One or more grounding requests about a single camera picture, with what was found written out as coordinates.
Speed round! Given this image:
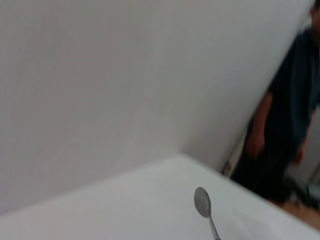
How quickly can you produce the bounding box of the person in dark clothes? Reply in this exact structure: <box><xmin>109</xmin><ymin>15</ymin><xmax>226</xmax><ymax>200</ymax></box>
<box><xmin>229</xmin><ymin>0</ymin><xmax>320</xmax><ymax>203</ymax></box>

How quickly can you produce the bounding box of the bare person hand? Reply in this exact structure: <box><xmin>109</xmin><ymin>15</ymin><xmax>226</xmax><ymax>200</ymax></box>
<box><xmin>246</xmin><ymin>133</ymin><xmax>266</xmax><ymax>158</ymax></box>

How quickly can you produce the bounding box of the blue handled metal spoon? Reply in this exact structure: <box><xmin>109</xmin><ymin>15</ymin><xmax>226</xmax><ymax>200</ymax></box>
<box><xmin>193</xmin><ymin>186</ymin><xmax>222</xmax><ymax>240</ymax></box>

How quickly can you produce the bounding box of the bare person forearm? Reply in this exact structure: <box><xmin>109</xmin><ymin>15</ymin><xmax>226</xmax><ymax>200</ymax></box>
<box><xmin>251</xmin><ymin>91</ymin><xmax>274</xmax><ymax>141</ymax></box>

